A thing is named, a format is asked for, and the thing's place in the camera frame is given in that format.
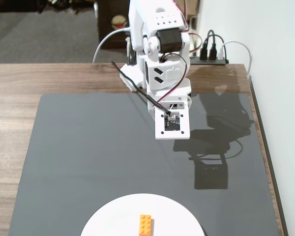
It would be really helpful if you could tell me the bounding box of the black usb hub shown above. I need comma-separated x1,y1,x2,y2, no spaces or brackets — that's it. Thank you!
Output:
189,56,230,66

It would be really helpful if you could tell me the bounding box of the red black servo wire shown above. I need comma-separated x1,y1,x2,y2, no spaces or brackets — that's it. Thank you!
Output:
156,54,188,104
173,0,204,54

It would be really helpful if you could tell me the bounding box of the white power cable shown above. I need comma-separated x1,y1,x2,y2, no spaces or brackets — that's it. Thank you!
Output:
92,28,131,64

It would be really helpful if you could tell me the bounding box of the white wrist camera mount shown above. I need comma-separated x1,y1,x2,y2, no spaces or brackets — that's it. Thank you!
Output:
154,107,191,141

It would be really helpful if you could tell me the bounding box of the black camera cable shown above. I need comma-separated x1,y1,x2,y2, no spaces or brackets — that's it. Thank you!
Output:
111,61,172,115

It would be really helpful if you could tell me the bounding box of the white usb cable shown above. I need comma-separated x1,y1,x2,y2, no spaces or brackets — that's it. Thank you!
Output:
217,40,253,80

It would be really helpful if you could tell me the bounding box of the round red gold sticker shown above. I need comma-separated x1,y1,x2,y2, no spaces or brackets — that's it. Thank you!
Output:
111,15,126,29

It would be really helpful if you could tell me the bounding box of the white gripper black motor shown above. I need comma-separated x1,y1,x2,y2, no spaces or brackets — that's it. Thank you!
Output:
147,86,193,121

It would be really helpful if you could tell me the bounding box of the white round plate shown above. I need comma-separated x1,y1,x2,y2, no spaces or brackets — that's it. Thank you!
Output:
80,193,208,236

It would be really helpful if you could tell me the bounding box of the orange lego block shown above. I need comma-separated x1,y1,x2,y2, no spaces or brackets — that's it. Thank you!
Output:
138,214,154,236

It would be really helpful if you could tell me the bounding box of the dark grey mat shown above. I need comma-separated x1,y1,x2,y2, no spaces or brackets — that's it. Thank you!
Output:
7,92,281,236

